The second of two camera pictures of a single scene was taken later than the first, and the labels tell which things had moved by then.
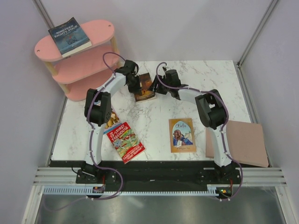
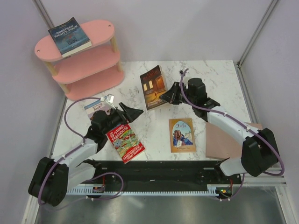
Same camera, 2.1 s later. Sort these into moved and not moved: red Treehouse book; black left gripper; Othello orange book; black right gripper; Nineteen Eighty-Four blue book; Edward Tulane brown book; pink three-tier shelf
Moved: black left gripper; black right gripper; Edward Tulane brown book
Not moved: pink three-tier shelf; Nineteen Eighty-Four blue book; red Treehouse book; Othello orange book
